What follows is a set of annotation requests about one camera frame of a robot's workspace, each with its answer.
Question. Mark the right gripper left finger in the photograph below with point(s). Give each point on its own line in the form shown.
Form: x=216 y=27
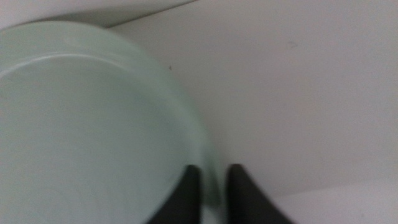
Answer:
x=186 y=199

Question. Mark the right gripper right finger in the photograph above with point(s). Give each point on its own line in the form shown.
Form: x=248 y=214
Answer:
x=245 y=202

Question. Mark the pale green shallow bowl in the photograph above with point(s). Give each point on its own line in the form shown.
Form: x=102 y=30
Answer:
x=93 y=124

